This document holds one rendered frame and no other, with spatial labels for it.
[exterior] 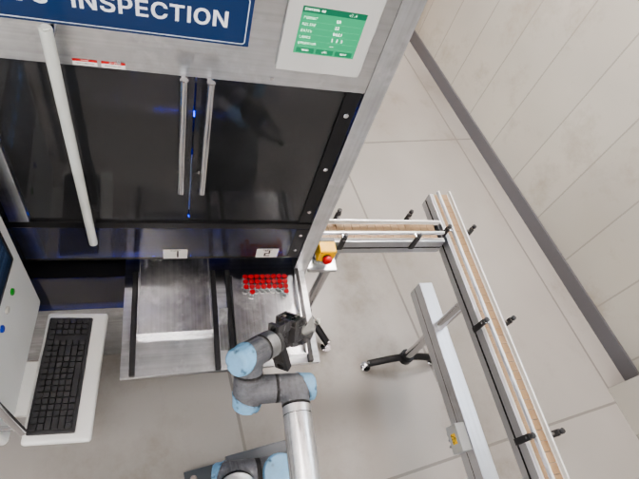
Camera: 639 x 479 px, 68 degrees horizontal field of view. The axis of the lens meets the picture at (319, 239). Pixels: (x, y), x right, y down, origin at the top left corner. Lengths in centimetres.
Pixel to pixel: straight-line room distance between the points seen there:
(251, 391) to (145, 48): 85
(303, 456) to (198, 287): 88
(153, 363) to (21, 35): 107
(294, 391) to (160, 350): 65
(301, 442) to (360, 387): 161
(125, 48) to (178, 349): 103
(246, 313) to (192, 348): 24
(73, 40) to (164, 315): 101
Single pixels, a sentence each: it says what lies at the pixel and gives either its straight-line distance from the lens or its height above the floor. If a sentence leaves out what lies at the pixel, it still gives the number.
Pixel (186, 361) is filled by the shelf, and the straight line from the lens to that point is 178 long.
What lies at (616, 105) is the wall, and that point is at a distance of 373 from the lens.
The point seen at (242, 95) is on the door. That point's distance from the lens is 128.
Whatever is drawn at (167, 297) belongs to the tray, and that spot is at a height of 88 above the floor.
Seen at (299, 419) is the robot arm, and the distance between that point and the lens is 128.
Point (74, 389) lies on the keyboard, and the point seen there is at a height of 83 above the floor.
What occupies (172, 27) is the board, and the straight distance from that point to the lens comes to 115.
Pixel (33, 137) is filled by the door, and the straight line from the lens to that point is 143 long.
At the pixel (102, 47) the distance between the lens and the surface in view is 121.
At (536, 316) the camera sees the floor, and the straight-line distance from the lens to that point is 371.
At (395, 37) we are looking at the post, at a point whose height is 197.
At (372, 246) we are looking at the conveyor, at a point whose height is 89.
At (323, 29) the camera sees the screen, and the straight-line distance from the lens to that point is 117.
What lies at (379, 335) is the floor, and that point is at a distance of 301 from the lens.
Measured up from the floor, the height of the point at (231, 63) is 185.
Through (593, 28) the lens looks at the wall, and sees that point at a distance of 391.
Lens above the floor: 255
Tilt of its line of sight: 52 degrees down
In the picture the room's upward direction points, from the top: 24 degrees clockwise
